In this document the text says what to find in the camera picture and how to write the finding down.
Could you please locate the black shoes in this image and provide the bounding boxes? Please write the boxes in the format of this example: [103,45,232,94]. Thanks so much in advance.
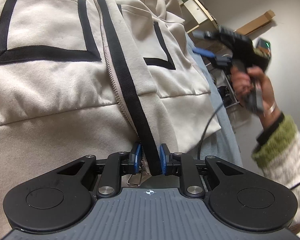
[217,86,230,98]

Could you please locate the grey-blue bed blanket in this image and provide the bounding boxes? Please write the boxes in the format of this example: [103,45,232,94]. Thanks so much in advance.
[185,34,243,170]

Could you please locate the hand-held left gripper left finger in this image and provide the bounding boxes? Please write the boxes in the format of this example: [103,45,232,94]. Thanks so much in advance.
[57,142,143,198]

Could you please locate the long cardboard box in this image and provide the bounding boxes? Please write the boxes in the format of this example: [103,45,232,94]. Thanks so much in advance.
[236,10,276,36]

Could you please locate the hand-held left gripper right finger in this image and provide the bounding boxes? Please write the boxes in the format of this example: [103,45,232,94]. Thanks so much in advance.
[159,143,243,198]

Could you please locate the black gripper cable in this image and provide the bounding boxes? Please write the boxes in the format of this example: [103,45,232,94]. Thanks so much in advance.
[196,105,223,160]

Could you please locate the beige zip jacket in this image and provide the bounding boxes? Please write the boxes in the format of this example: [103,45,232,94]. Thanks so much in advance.
[0,0,222,240]

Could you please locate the person's right hand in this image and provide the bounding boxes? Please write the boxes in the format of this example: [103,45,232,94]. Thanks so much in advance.
[230,66,278,120]

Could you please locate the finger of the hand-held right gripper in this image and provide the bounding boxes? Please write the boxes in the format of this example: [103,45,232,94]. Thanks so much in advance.
[192,47,232,67]
[192,31,217,40]

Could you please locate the white wooden desk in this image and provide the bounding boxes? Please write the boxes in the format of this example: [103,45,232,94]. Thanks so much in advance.
[175,0,219,34]

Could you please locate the white metal shoe rack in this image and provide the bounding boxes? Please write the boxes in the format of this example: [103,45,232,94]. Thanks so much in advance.
[207,55,250,130]

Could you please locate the silver bracelet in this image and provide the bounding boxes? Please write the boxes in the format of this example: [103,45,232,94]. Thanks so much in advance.
[262,102,278,117]

